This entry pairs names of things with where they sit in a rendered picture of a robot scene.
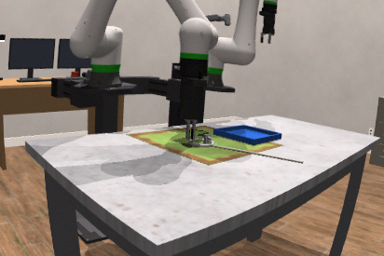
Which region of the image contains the green grassy ground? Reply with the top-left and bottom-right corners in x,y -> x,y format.
126,126 -> 283,166

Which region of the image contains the blue tray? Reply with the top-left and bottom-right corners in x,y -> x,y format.
213,125 -> 282,145

